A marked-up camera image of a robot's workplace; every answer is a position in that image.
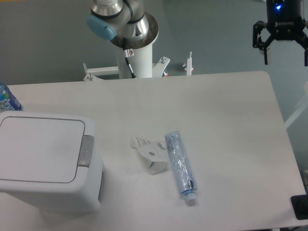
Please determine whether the crumpled white paper carton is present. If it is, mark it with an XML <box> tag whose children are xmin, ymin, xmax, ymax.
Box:
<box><xmin>130</xmin><ymin>137</ymin><xmax>168</xmax><ymax>175</ymax></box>

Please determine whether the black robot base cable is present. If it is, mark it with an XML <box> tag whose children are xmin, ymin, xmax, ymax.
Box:
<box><xmin>122</xmin><ymin>37</ymin><xmax>138</xmax><ymax>79</ymax></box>

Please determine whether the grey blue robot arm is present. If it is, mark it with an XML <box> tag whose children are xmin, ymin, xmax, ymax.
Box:
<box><xmin>87</xmin><ymin>0</ymin><xmax>308</xmax><ymax>64</ymax></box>

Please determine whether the crushed clear plastic bottle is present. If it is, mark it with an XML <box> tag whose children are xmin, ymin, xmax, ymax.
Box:
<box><xmin>165</xmin><ymin>131</ymin><xmax>197</xmax><ymax>206</ymax></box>

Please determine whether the white push-lid trash can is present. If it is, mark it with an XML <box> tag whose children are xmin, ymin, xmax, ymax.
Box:
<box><xmin>0</xmin><ymin>111</ymin><xmax>105</xmax><ymax>213</ymax></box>

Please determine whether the white frame at right edge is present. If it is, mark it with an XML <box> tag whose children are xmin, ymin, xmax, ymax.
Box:
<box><xmin>284</xmin><ymin>82</ymin><xmax>308</xmax><ymax>128</ymax></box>

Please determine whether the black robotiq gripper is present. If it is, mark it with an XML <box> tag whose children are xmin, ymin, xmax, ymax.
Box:
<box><xmin>252</xmin><ymin>0</ymin><xmax>308</xmax><ymax>66</ymax></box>

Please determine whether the blue labelled drink bottle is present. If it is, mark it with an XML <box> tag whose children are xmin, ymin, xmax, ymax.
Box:
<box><xmin>0</xmin><ymin>83</ymin><xmax>23</xmax><ymax>113</ymax></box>

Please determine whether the black device at table edge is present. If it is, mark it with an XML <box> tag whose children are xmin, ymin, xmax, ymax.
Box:
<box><xmin>291</xmin><ymin>194</ymin><xmax>308</xmax><ymax>220</ymax></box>

